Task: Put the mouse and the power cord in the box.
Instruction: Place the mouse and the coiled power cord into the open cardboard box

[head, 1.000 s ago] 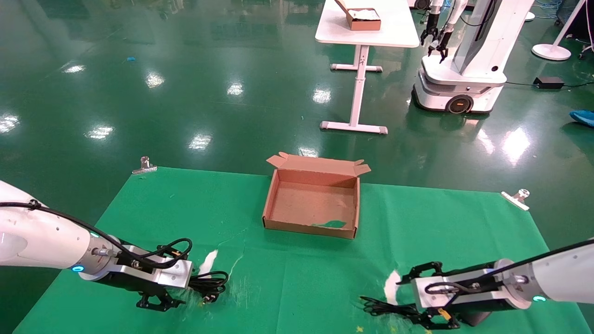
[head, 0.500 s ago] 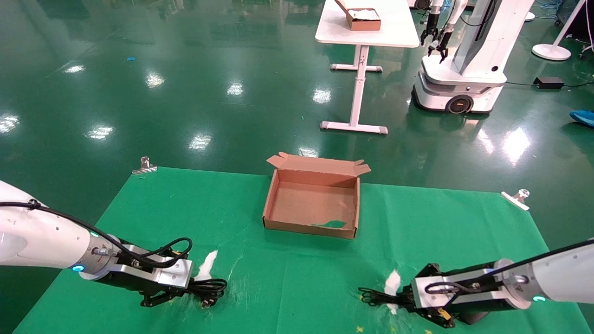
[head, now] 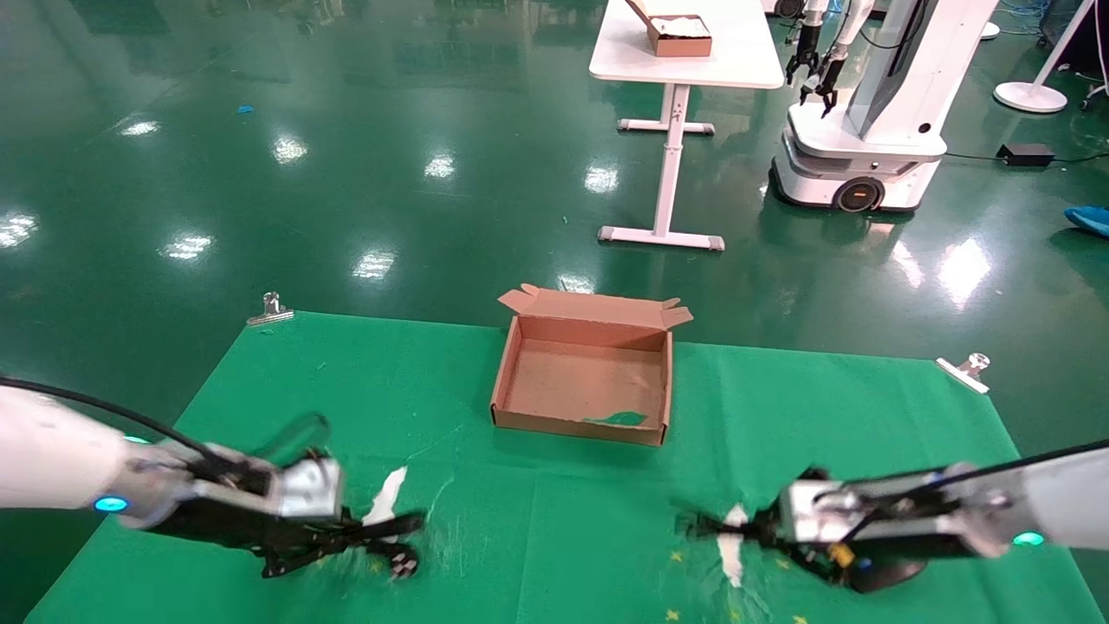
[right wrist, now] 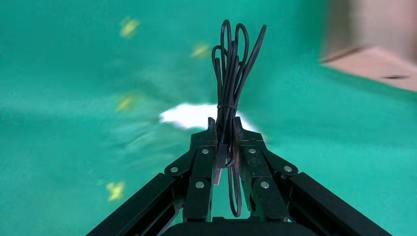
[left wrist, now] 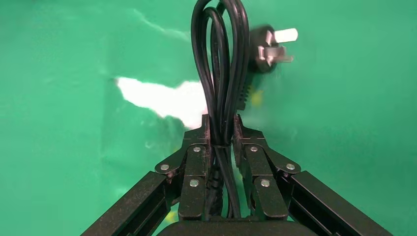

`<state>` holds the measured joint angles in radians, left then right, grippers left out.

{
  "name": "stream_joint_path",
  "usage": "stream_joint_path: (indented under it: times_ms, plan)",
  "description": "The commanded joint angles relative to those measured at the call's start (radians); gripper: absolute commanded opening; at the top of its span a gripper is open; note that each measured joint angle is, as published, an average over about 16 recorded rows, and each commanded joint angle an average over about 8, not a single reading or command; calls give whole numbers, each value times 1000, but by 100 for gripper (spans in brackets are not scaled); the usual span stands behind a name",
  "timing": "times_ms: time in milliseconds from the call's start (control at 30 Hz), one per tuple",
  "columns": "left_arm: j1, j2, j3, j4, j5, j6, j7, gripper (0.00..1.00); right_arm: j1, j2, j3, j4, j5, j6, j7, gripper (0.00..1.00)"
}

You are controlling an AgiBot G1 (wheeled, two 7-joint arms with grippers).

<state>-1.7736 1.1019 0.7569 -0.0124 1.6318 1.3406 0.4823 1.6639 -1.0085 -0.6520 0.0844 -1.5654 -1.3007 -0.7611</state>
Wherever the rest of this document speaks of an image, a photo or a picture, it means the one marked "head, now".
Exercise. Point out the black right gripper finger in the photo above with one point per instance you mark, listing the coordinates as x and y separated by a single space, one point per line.
749 529
823 567

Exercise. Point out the green table cloth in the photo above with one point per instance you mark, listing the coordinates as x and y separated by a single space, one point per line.
554 520

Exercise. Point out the white height-adjustable table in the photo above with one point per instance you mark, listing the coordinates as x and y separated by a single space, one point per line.
693 52

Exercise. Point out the metal binder clip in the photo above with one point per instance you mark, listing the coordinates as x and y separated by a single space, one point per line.
963 373
270 311

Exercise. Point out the black power adapter brick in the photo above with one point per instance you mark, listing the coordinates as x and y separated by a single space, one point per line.
1025 155

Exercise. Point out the blue shoe cover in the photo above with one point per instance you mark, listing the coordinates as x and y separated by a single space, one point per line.
1090 219

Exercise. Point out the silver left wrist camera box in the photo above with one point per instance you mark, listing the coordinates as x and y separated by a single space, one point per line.
308 490

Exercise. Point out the black wheeled equipment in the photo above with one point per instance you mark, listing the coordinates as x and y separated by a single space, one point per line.
1083 39

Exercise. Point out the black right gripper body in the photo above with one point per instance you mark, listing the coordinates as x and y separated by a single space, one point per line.
901 548

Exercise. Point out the white wheeled background robot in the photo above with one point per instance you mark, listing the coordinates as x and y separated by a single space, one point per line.
866 147

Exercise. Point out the background robot arm with gripper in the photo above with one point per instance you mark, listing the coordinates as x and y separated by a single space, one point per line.
804 52
830 74

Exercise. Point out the white floor stand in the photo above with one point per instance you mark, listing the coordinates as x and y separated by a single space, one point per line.
1031 95

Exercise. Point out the small cardboard box with contents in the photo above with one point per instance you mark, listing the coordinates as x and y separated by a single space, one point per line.
680 36

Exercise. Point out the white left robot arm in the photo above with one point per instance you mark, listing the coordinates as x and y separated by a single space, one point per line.
52 451

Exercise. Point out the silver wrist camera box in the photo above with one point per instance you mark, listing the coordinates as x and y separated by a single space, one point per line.
308 490
814 511

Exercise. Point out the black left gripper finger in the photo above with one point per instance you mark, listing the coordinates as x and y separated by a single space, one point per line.
321 559
381 527

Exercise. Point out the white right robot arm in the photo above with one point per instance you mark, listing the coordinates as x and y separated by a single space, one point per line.
1066 507

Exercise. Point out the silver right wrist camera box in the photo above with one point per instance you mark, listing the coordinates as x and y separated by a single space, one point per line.
814 511

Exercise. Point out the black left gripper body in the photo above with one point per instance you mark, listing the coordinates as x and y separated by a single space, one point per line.
225 520

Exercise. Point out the open brown cardboard box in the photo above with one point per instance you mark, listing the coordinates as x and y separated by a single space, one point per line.
585 381

